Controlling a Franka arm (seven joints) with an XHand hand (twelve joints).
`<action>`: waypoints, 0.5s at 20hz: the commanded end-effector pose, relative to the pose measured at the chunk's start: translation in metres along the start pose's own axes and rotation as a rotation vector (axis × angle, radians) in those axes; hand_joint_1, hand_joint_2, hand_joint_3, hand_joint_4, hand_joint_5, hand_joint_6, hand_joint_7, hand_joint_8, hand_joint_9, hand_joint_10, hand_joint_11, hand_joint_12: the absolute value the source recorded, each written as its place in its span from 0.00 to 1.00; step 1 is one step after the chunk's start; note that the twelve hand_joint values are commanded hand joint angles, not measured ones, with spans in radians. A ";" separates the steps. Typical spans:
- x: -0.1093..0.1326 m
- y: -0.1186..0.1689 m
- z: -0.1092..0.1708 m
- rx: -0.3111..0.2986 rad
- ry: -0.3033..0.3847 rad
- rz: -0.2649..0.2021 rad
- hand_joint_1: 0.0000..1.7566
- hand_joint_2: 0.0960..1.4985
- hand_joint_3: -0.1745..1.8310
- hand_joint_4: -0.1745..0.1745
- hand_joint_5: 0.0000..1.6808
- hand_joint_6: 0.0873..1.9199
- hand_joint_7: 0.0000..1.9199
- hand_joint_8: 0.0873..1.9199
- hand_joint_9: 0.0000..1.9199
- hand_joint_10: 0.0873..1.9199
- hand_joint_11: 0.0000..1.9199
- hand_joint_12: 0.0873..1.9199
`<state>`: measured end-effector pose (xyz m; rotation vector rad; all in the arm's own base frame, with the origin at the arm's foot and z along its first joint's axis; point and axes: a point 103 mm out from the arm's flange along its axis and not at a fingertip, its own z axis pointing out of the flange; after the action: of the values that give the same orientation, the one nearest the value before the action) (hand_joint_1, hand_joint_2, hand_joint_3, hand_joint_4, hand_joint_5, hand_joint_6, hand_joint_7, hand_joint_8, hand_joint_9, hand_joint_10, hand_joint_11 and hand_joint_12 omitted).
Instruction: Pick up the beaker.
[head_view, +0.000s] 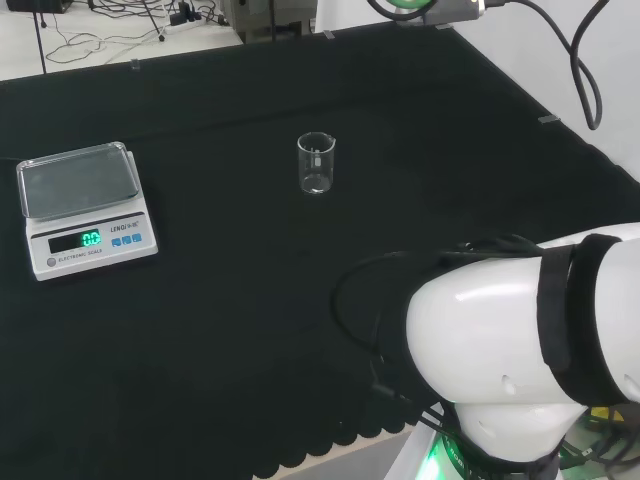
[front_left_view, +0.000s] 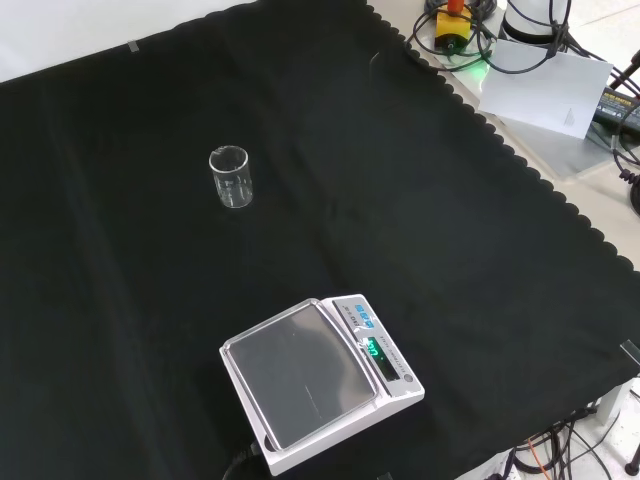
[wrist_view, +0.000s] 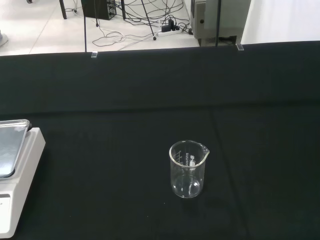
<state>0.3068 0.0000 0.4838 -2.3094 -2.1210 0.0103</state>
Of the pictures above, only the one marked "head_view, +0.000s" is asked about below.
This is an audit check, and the black stand pole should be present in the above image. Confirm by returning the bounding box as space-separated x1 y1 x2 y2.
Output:
31 0 49 76

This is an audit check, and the white electronic balance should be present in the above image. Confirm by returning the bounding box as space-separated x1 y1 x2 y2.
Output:
15 141 160 282

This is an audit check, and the black tripod leg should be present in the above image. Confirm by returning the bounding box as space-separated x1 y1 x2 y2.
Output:
135 0 169 42

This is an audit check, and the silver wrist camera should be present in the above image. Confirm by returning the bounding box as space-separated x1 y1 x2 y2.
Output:
422 0 502 26

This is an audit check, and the black bench cloth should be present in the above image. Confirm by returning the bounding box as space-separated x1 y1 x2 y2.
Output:
0 22 640 480

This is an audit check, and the grey cabinet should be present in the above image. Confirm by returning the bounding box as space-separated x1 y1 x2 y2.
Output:
219 0 321 47

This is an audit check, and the clear glass beaker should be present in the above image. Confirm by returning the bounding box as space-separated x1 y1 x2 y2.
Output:
296 131 336 197

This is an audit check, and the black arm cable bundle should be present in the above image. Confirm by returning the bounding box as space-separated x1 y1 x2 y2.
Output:
333 234 544 409

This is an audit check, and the black camera cable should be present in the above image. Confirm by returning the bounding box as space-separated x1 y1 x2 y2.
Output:
492 0 614 132

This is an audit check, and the white power strip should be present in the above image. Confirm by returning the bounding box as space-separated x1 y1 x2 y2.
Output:
160 14 207 35

